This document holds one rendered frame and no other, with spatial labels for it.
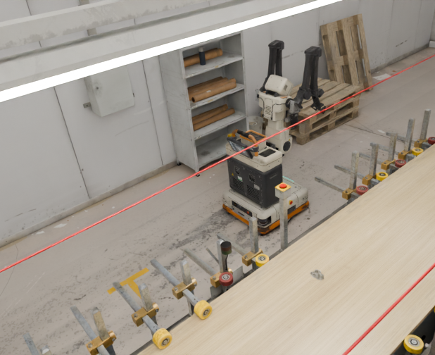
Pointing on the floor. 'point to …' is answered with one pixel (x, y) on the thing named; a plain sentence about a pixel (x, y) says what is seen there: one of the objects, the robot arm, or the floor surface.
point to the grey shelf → (186, 78)
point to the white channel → (70, 21)
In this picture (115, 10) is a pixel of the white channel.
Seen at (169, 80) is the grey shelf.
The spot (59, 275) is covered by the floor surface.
